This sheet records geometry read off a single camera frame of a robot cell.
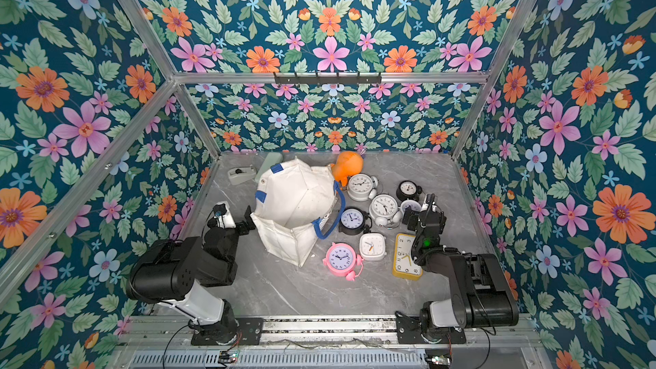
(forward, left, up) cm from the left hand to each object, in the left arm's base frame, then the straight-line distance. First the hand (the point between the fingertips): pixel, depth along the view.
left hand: (237, 209), depth 89 cm
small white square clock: (-15, -47, -8) cm, 50 cm away
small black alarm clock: (+8, -65, -7) cm, 66 cm away
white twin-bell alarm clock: (+1, -66, -7) cm, 66 cm away
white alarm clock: (-1, -54, -6) cm, 54 cm away
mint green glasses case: (+30, -7, -7) cm, 31 cm away
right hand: (-4, -69, -2) cm, 70 cm away
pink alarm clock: (-18, -36, -9) cm, 41 cm away
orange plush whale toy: (+22, -41, -4) cm, 47 cm away
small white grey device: (+22, +5, -7) cm, 24 cm away
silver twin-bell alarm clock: (+11, -46, -7) cm, 47 cm away
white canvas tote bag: (+7, -19, -8) cm, 21 cm away
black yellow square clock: (-22, -57, -8) cm, 61 cm away
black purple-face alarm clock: (-4, -42, -8) cm, 43 cm away
